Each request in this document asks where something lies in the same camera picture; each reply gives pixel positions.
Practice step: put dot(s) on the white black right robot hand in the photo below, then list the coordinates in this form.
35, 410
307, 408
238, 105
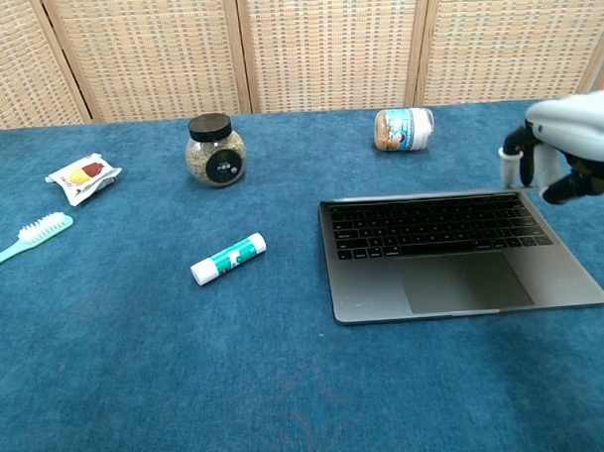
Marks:
576, 127

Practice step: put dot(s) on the grey laptop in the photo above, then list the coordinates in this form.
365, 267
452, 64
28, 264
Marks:
463, 285

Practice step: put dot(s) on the clear plastic jar white lid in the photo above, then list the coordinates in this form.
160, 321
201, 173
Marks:
403, 129

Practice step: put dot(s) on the round glass jar black lid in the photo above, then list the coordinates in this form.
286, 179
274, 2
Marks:
215, 159

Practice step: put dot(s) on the white green glue stick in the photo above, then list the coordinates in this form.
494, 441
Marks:
229, 258

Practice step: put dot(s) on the woven rattan folding screen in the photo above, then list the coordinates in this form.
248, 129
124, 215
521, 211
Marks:
152, 52

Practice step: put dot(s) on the blue velvet tablecloth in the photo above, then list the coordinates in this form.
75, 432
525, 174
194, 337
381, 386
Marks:
188, 369

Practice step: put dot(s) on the white snack packet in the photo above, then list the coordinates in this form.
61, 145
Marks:
82, 176

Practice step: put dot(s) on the mint green toothbrush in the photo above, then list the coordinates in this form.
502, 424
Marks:
39, 230

